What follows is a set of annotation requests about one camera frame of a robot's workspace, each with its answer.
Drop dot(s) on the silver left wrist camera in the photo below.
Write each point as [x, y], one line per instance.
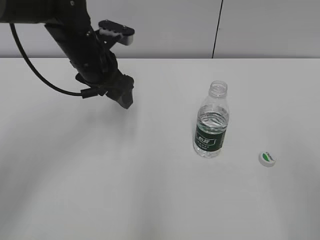
[115, 31]

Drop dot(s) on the white green bottle cap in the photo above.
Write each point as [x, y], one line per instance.
[266, 159]

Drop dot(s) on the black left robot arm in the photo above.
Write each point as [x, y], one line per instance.
[88, 50]

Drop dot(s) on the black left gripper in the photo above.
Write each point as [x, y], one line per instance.
[103, 78]

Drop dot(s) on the clear water bottle green label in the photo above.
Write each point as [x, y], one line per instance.
[212, 121]

